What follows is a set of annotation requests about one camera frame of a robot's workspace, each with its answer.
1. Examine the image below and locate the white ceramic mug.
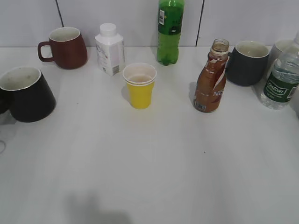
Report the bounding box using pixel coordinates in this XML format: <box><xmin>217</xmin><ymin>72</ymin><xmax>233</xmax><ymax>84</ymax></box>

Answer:
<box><xmin>263</xmin><ymin>40</ymin><xmax>293</xmax><ymax>80</ymax></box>

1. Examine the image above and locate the green soda bottle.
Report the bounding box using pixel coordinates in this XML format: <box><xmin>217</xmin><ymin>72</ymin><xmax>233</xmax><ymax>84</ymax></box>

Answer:
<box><xmin>157</xmin><ymin>0</ymin><xmax>185</xmax><ymax>66</ymax></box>

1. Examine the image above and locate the Cestbon water bottle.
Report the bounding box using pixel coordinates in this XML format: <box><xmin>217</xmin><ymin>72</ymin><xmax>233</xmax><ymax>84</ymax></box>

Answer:
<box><xmin>260</xmin><ymin>30</ymin><xmax>299</xmax><ymax>110</ymax></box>

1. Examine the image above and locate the yellow paper cup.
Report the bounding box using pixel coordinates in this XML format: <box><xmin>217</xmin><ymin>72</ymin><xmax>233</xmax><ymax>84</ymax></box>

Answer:
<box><xmin>122</xmin><ymin>63</ymin><xmax>157</xmax><ymax>109</ymax></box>

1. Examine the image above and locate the white plastic milk bottle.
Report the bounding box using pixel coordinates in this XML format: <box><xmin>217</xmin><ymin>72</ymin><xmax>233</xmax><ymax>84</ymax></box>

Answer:
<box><xmin>95</xmin><ymin>23</ymin><xmax>125</xmax><ymax>76</ymax></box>

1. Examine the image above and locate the black ceramic mug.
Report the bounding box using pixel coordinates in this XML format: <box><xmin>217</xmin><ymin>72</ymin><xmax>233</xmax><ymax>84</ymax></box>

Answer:
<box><xmin>0</xmin><ymin>66</ymin><xmax>56</xmax><ymax>123</ymax></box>

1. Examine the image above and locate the brown Nescafe coffee bottle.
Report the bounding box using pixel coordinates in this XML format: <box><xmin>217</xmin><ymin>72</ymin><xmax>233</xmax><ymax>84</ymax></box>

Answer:
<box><xmin>193</xmin><ymin>39</ymin><xmax>229</xmax><ymax>113</ymax></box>

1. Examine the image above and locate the dark grey ceramic mug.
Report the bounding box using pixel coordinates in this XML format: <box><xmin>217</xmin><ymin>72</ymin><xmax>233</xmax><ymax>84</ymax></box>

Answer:
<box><xmin>226</xmin><ymin>41</ymin><xmax>270</xmax><ymax>86</ymax></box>

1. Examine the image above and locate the brown ceramic mug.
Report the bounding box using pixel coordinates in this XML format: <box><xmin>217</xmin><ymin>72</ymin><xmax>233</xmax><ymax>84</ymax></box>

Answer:
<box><xmin>37</xmin><ymin>27</ymin><xmax>88</xmax><ymax>70</ymax></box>

